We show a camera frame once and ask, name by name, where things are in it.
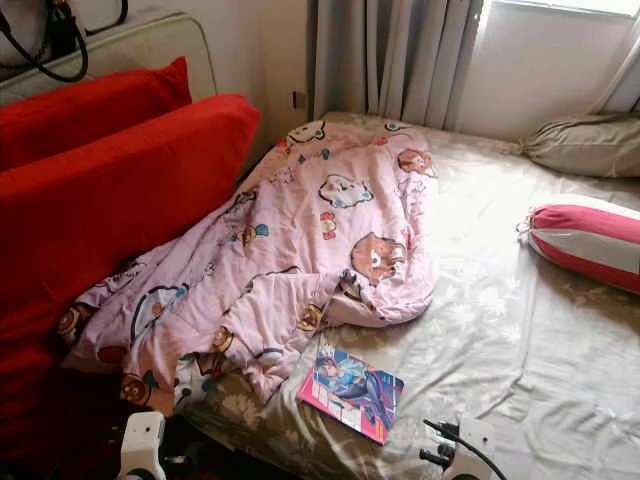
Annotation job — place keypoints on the colourful comic book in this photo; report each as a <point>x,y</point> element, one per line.
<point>352,395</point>

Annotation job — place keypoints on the beige pillow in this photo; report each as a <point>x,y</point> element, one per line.
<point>585,145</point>

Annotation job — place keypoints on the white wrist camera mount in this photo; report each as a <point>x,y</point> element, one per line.
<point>142,445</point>
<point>475,455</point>

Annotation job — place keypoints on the pink cartoon print quilt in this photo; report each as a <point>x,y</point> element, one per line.
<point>280,250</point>

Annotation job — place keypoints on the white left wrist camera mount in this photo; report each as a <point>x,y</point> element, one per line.
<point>142,445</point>

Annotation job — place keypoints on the red fabric cushion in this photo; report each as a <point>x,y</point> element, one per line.
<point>100,220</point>
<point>90,115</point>

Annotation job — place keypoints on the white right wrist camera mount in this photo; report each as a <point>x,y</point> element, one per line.
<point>475,455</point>

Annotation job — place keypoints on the bright window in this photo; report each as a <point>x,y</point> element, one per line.
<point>550,70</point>

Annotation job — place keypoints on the dark wall socket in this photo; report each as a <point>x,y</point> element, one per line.
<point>299,100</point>

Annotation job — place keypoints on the red white blue bolster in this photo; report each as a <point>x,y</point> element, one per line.
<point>585,245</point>

